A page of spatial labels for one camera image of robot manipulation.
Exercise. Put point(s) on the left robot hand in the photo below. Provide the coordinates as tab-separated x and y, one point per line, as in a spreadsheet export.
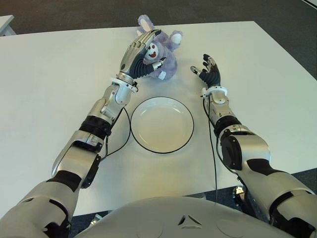
132	59

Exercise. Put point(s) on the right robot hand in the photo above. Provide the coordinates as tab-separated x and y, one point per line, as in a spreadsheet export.
212	75

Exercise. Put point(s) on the purple plush bunny doll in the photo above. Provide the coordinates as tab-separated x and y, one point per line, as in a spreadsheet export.
168	59

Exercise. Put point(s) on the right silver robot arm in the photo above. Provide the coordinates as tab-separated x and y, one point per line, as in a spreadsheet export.
250	151

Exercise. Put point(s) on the metal robot base part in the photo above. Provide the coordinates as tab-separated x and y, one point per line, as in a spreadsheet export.
239	195
96	218

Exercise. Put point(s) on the white plate with black rim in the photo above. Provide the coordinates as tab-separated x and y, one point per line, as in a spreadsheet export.
162	125

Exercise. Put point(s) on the white side table corner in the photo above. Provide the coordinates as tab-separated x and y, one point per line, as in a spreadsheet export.
6	24

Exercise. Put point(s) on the silver robot torso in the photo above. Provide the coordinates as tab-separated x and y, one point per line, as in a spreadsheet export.
183	220

